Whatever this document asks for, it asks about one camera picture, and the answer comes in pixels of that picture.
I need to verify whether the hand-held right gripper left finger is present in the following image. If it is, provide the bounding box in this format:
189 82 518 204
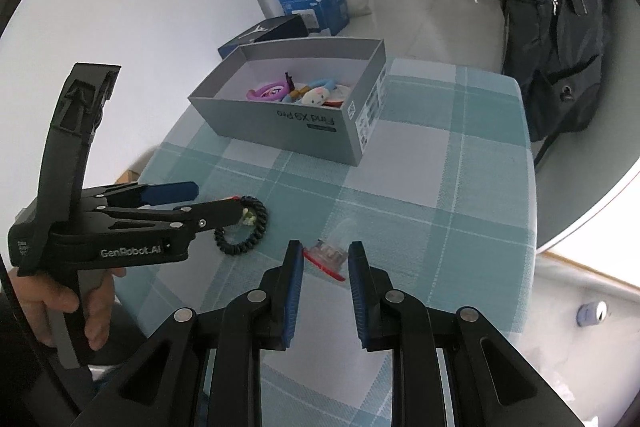
70 239 306 427

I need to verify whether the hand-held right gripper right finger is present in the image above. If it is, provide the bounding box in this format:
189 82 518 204
347 241 556 427

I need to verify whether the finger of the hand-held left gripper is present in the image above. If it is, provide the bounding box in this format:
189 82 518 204
97 198 244 235
80 181 200 208

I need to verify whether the black spiral hair tie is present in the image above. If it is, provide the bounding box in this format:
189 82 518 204
214 196 268 256

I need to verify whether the round badge with red print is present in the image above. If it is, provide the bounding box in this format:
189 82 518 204
302 219 362 283

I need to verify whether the grey cardboard box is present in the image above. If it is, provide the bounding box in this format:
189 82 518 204
188 38 388 166

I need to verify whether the pink bracelet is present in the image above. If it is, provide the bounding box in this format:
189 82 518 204
245 82 291 102

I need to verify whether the blue bracelet with white charm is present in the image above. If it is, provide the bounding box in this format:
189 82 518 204
287 78 338 108

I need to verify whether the pink round badge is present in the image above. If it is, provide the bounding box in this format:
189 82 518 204
327 84 353 106

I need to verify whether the person's left hand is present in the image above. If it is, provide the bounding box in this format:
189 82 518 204
7 267 128 351

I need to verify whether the dark shoe box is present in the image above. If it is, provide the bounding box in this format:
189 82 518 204
217 16 310 60

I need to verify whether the small blue white roll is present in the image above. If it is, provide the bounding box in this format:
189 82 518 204
576 300 608 327

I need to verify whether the blue cardboard box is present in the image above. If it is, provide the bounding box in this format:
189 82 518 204
273 0 351 35

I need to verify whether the black backpack striped lining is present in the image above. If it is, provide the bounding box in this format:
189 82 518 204
482 0 618 168

